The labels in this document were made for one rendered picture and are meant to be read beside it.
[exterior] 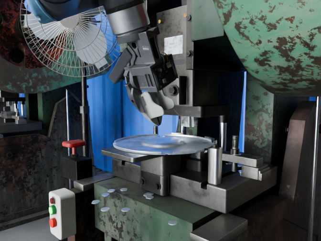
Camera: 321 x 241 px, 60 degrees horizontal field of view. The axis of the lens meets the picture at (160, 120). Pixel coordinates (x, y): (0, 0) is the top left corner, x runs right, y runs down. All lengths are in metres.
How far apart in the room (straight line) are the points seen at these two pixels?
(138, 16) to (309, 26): 0.28
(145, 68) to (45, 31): 1.14
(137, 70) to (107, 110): 2.65
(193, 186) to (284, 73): 0.36
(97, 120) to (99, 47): 1.93
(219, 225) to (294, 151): 0.44
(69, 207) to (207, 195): 0.42
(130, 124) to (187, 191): 2.17
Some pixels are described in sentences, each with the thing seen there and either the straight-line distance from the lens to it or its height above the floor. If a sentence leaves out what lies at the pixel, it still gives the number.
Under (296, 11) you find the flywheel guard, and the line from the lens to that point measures 0.45.
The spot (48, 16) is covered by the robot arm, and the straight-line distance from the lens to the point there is 0.53.
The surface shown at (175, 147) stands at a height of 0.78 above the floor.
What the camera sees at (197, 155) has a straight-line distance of 0.84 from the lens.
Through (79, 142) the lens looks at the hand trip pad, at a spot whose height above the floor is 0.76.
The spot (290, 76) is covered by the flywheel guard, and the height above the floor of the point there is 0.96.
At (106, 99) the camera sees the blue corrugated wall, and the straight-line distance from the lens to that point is 3.19.
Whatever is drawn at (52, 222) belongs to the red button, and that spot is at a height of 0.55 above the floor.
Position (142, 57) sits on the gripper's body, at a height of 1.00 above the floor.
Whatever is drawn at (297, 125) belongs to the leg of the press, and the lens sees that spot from 1.01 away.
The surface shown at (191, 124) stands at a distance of 0.88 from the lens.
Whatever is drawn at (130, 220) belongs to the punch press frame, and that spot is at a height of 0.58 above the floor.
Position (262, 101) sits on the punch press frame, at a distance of 0.96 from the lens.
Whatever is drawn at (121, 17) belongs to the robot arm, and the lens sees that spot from 0.53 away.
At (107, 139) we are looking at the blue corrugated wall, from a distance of 3.24.
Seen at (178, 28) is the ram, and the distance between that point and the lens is 0.84.
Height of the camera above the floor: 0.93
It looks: 6 degrees down
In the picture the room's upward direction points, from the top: straight up
